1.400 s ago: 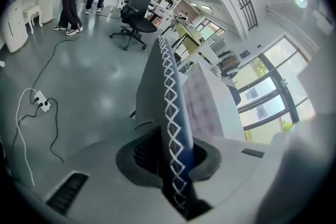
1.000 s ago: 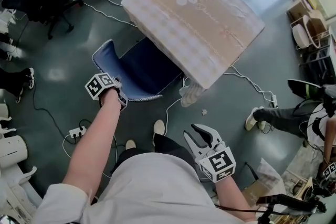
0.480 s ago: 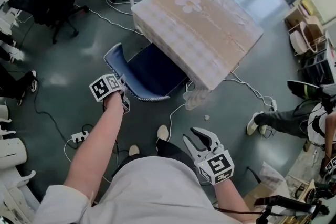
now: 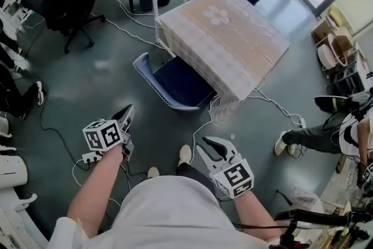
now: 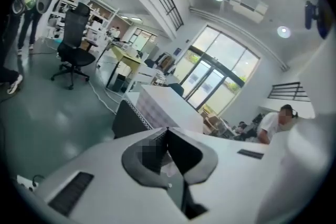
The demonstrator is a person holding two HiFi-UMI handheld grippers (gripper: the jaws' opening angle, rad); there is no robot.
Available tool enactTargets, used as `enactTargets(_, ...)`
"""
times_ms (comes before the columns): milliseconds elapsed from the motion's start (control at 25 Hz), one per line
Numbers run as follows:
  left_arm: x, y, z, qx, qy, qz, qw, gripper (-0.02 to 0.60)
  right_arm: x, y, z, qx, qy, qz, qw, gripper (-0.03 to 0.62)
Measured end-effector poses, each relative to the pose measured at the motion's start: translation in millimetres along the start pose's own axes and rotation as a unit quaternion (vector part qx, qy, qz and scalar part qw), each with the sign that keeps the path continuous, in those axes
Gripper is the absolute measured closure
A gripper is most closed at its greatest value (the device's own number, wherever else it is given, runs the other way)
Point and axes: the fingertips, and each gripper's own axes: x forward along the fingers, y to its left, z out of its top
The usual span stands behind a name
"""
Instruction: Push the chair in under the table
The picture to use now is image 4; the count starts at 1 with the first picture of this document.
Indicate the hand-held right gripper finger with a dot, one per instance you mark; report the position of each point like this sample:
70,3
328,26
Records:
208,161
223,148

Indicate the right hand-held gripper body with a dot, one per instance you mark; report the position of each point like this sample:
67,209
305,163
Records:
236,179

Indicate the black camera rig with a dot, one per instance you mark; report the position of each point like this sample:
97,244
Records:
320,221

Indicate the person's beige shoe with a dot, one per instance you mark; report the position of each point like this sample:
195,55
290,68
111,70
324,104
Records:
153,172
185,154

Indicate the person's right beige shoe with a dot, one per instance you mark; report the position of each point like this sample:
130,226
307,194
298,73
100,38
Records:
185,154

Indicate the blue chair with white stitching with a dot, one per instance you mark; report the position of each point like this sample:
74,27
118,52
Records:
180,84

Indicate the metal rack with bowls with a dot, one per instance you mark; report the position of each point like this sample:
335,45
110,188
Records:
341,49

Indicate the white power strip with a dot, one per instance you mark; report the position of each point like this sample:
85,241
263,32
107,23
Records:
91,157
302,123

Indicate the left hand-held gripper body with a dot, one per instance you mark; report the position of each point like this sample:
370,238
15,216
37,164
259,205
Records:
102,135

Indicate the person's right forearm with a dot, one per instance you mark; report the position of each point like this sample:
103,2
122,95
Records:
256,215

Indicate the black office chair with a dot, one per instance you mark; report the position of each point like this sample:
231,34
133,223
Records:
55,6

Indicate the clear plastic bag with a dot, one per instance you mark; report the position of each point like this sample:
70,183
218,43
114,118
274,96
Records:
307,198

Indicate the white ornate furniture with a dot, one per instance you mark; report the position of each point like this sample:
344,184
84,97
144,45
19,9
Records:
11,172

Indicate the person's black trousers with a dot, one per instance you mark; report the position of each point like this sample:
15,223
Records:
195,176

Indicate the person's left beige shoe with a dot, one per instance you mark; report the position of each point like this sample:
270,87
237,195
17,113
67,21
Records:
153,172

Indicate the person's left forearm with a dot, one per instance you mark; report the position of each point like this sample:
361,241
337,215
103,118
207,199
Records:
96,189

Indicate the table with beige tablecloth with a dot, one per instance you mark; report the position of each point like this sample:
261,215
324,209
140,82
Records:
233,38

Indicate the small paper scrap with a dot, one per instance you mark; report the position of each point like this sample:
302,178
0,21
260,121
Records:
232,136

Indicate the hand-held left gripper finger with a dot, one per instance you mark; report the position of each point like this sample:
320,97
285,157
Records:
123,115
131,119

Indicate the person's white shirt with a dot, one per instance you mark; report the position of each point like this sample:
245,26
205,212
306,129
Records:
169,213

